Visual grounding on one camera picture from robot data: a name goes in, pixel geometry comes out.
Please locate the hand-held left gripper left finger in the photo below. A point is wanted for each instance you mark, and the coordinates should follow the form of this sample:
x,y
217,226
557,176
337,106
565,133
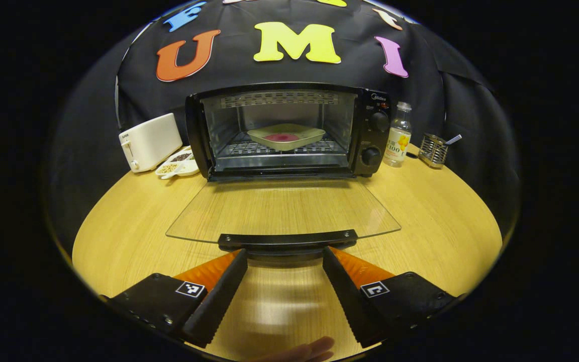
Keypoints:
x,y
219,301

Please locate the black electric oven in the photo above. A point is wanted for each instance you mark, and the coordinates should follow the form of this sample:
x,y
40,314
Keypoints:
x,y
367,136

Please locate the pink round food slice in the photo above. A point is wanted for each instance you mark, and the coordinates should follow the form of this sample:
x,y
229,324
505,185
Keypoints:
x,y
282,137

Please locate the metal mesh holder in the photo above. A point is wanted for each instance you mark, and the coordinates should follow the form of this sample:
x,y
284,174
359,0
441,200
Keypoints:
x,y
432,151

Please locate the white toaster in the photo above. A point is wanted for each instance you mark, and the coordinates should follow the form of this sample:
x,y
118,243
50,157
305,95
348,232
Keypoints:
x,y
151,143

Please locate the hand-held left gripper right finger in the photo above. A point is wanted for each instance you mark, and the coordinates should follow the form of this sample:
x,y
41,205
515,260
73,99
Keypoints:
x,y
350,301

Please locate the clear bottle yellow label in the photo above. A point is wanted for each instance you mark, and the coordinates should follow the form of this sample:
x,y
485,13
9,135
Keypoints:
x,y
397,143

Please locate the white divided seed dish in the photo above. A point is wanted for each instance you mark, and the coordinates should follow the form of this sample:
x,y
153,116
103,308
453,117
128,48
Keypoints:
x,y
186,168

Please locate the cream square plate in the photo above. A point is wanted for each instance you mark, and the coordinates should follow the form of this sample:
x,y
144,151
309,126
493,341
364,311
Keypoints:
x,y
314,134

